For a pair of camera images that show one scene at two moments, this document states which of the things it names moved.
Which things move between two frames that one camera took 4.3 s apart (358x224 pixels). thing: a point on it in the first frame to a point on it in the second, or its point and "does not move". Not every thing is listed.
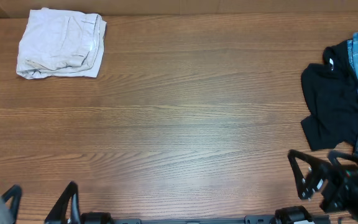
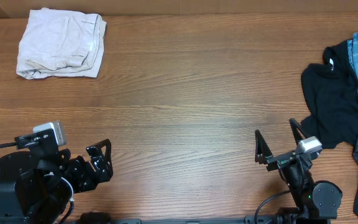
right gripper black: x=347 y=175 to x=264 y=154
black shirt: x=332 y=89 does not move
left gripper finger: x=59 y=210 to x=74 y=172
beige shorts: x=55 y=43 does not move
